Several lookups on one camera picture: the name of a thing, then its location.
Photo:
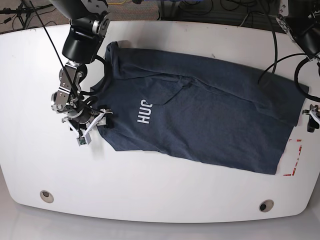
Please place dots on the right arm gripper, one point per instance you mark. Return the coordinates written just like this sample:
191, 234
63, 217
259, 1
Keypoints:
88, 119

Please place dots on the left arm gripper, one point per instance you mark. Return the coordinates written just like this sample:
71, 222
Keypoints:
314, 115

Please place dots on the dark blue printed T-shirt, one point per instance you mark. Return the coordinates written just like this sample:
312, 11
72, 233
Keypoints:
197, 108

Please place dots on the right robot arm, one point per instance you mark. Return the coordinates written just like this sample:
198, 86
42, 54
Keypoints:
89, 22

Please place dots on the red tape rectangle marking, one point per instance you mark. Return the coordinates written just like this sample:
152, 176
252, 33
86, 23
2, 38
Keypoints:
290, 158

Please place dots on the black tripod stand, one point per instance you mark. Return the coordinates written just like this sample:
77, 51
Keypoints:
23, 13

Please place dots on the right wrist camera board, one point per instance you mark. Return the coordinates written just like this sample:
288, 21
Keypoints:
83, 140

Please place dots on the right table cable grommet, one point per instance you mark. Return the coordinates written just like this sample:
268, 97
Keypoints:
266, 206

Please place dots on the table cable grommet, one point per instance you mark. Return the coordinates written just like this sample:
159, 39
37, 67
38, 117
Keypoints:
46, 196
266, 206

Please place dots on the left table cable grommet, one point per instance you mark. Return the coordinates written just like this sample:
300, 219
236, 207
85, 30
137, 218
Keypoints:
46, 196

